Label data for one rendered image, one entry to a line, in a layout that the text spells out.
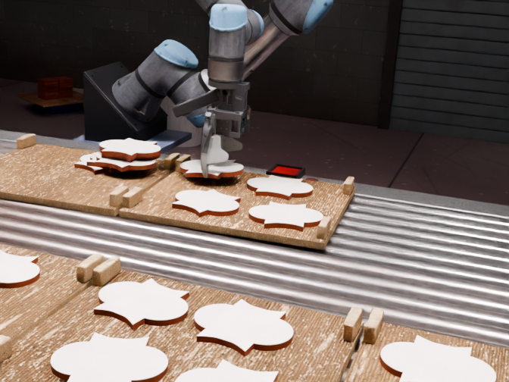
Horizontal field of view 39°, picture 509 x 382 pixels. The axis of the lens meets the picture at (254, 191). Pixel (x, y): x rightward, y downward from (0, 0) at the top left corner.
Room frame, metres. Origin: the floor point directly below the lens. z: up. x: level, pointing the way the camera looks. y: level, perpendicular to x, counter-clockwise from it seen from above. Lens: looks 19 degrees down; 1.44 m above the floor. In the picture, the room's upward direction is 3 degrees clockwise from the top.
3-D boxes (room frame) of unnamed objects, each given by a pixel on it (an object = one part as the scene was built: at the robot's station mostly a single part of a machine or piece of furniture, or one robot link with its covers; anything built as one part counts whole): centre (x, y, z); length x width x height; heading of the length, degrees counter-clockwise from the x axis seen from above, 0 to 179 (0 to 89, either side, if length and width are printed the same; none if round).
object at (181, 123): (5.26, 0.54, 0.18); 0.30 x 0.30 x 0.37
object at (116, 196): (1.37, 0.27, 0.95); 0.06 x 0.02 x 0.03; 164
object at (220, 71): (1.54, 0.07, 1.18); 0.08 x 0.08 x 0.05
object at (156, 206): (1.44, 0.02, 0.93); 0.41 x 0.35 x 0.02; 74
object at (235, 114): (1.54, 0.07, 1.10); 0.09 x 0.08 x 0.12; 74
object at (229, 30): (1.54, 0.07, 1.26); 0.09 x 0.08 x 0.11; 164
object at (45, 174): (1.56, 0.42, 0.93); 0.41 x 0.35 x 0.02; 74
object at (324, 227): (1.26, -0.13, 0.95); 0.06 x 0.02 x 0.03; 164
